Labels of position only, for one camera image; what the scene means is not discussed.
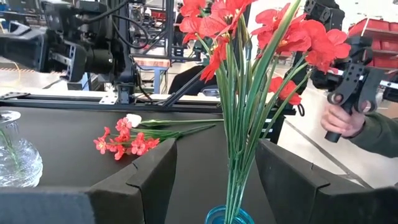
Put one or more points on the silver metal bracket plate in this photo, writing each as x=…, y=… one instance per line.
x=108, y=99

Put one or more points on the black table mat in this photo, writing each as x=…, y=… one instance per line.
x=62, y=161

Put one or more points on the person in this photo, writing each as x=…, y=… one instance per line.
x=339, y=121

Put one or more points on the small wooden top table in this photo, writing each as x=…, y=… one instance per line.
x=152, y=62

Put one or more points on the red storage bin shelf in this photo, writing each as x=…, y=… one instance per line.
x=382, y=46

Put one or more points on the clear glass vase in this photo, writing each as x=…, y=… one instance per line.
x=21, y=165

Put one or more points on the black chair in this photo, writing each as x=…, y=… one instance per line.
x=186, y=82

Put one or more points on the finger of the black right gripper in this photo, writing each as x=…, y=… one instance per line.
x=21, y=49

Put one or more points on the blue glass vase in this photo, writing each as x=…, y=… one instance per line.
x=217, y=217

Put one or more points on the white artificial tulip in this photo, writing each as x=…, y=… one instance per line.
x=134, y=119

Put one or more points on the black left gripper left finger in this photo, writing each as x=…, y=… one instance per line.
x=133, y=186

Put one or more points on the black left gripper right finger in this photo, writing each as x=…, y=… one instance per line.
x=298, y=193

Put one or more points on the small-bloom red flower bunch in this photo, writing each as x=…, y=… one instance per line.
x=136, y=146

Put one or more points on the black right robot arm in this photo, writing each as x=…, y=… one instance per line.
x=127, y=62

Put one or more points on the large-petal red flower bunch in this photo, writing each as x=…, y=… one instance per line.
x=236, y=124

